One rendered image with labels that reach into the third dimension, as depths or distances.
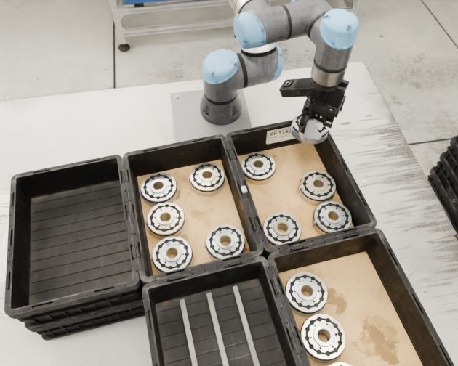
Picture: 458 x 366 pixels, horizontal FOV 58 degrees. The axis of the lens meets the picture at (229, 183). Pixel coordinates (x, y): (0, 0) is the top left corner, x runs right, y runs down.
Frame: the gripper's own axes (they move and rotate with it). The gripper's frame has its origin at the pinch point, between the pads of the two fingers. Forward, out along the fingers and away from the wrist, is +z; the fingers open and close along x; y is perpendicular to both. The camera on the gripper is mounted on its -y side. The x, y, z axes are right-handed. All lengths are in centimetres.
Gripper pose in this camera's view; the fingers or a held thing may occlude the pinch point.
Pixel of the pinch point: (304, 131)
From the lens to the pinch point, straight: 114.9
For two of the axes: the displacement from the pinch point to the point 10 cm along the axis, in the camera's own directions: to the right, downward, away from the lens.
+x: 5.1, -7.1, 4.9
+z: 0.0, 5.7, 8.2
